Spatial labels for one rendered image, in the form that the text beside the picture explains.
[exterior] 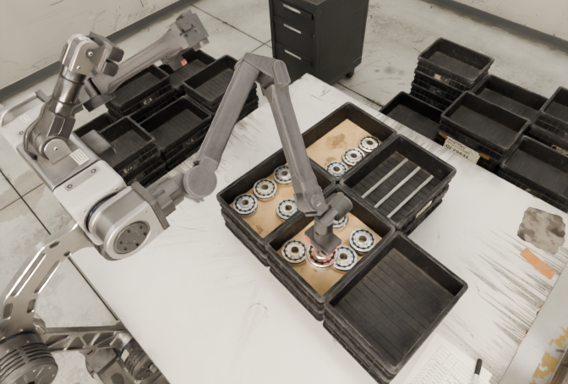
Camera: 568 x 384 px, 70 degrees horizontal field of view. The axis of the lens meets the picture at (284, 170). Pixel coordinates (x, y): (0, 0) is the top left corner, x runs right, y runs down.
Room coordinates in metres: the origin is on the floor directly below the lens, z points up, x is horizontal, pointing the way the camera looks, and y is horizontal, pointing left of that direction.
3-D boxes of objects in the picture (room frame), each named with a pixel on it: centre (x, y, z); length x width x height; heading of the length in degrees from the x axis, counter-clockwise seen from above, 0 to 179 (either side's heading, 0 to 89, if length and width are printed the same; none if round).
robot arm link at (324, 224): (0.62, -0.11, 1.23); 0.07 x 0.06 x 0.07; 133
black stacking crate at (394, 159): (0.99, -0.46, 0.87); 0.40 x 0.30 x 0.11; 130
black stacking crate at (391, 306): (0.51, -0.35, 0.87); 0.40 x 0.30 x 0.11; 130
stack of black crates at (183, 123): (1.88, 0.68, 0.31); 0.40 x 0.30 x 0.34; 134
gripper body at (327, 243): (0.62, -0.11, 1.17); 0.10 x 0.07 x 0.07; 40
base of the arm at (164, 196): (0.58, 0.30, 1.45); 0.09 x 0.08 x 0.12; 44
